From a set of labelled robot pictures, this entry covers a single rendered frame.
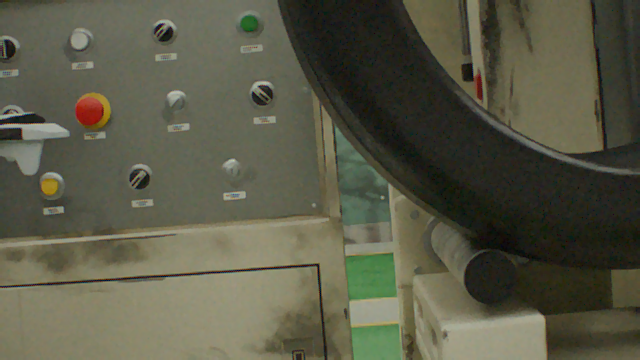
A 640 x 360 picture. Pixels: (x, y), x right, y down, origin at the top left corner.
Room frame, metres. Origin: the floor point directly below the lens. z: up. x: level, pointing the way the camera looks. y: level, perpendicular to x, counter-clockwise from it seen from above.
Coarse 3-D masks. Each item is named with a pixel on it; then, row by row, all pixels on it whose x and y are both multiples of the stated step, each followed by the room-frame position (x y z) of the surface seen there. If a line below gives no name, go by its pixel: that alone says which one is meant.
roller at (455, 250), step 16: (432, 240) 1.40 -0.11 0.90; (448, 240) 1.27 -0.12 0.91; (464, 240) 1.20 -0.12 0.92; (448, 256) 1.22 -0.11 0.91; (464, 256) 1.13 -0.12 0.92; (480, 256) 1.09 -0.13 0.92; (496, 256) 1.08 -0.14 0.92; (464, 272) 1.09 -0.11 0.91; (480, 272) 1.08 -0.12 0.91; (496, 272) 1.08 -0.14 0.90; (512, 272) 1.08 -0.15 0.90; (464, 288) 1.10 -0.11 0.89; (480, 288) 1.08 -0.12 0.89; (496, 288) 1.08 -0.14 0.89; (512, 288) 1.09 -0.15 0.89
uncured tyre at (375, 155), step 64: (320, 0) 1.06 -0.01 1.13; (384, 0) 1.04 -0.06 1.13; (320, 64) 1.08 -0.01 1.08; (384, 64) 1.05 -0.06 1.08; (384, 128) 1.07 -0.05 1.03; (448, 128) 1.05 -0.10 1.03; (512, 128) 1.04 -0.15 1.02; (448, 192) 1.07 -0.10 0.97; (512, 192) 1.05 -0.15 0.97; (576, 192) 1.04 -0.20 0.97; (576, 256) 1.08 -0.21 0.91
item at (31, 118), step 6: (12, 114) 1.65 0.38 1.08; (18, 114) 1.66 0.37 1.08; (24, 114) 1.66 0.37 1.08; (30, 114) 1.67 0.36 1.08; (36, 114) 1.67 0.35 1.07; (0, 120) 1.62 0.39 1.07; (6, 120) 1.63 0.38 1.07; (12, 120) 1.64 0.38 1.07; (18, 120) 1.65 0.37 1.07; (24, 120) 1.66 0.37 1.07; (30, 120) 1.67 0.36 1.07; (36, 120) 1.67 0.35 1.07; (42, 120) 1.68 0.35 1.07
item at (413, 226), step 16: (400, 208) 1.43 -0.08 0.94; (416, 208) 1.43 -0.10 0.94; (400, 224) 1.43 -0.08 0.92; (416, 224) 1.43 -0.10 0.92; (432, 224) 1.43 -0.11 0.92; (400, 240) 1.43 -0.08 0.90; (416, 240) 1.43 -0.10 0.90; (400, 256) 1.43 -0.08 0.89; (416, 256) 1.43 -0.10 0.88; (432, 256) 1.43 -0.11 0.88; (512, 256) 1.43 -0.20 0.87; (400, 272) 1.43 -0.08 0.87; (416, 272) 1.42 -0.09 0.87; (432, 272) 1.43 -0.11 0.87; (528, 272) 1.43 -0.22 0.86; (544, 272) 1.43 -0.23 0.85; (560, 272) 1.43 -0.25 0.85
